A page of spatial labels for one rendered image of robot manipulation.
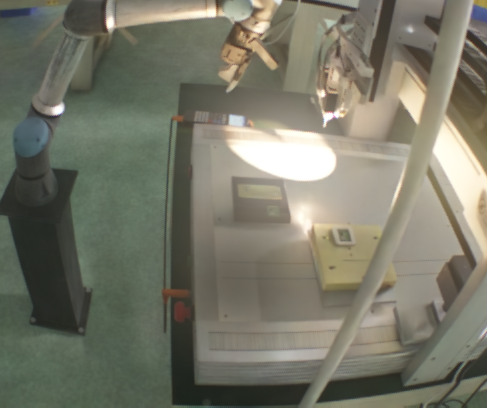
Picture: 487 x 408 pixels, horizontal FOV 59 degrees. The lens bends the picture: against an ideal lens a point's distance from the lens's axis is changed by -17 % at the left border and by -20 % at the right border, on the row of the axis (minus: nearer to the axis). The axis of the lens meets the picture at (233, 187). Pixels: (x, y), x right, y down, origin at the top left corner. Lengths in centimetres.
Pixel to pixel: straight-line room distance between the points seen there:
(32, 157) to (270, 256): 73
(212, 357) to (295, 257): 30
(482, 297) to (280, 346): 37
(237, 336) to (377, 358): 27
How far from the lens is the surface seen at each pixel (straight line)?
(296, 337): 89
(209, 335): 86
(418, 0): 105
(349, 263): 99
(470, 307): 83
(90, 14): 120
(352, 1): 318
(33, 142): 138
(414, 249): 114
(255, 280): 96
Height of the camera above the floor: 156
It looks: 38 degrees down
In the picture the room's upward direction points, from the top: 9 degrees clockwise
